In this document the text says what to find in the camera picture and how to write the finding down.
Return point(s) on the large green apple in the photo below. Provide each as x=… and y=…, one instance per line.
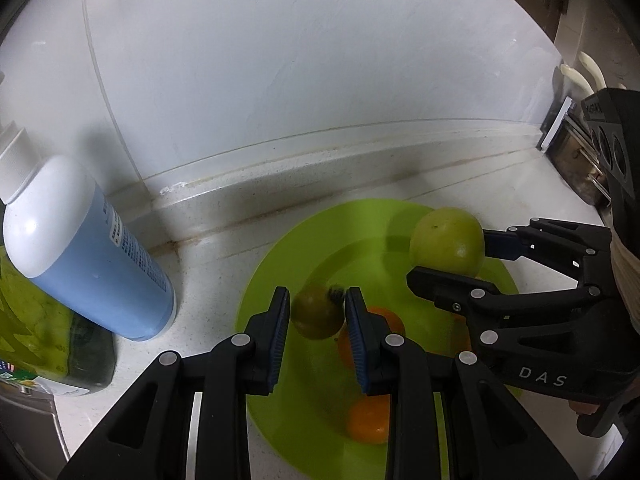
x=445, y=245

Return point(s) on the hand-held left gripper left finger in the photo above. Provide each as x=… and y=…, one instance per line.
x=277, y=340

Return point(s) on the large orange mandarin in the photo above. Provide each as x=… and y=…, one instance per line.
x=387, y=322

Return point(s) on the green plate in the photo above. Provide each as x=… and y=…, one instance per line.
x=280, y=270

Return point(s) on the black knife block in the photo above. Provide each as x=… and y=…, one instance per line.
x=612, y=125

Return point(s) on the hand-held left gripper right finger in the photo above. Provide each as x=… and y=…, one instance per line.
x=357, y=345

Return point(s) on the blue pump lotion bottle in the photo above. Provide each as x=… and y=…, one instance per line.
x=90, y=260

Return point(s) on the green dish soap bottle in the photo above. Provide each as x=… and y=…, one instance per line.
x=30, y=340

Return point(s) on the green tomato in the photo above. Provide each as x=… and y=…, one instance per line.
x=317, y=315

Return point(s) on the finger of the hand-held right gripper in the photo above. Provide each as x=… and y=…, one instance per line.
x=495, y=245
x=450, y=292

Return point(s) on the small orange mandarin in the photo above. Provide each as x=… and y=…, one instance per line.
x=367, y=420

